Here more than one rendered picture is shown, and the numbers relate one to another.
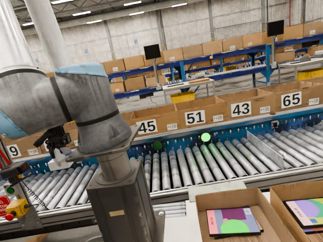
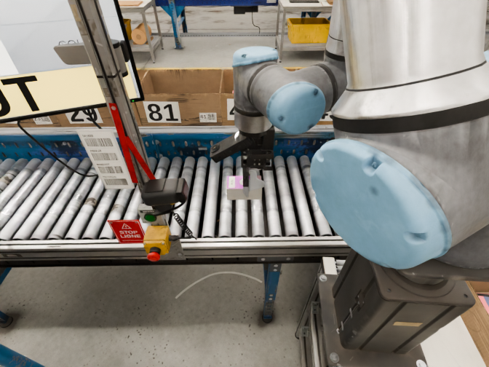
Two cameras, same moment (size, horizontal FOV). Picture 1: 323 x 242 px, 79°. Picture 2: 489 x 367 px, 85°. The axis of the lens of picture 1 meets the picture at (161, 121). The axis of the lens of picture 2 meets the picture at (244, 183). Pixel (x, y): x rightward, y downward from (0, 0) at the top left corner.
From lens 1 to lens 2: 0.71 m
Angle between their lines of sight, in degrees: 27
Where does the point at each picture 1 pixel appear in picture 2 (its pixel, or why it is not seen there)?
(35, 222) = (175, 253)
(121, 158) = not seen: hidden behind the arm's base
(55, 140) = (257, 158)
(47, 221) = (193, 253)
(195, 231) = (456, 322)
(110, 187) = (432, 303)
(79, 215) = (242, 252)
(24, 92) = not seen: outside the picture
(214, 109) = not seen: hidden behind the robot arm
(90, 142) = (476, 254)
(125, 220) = (410, 330)
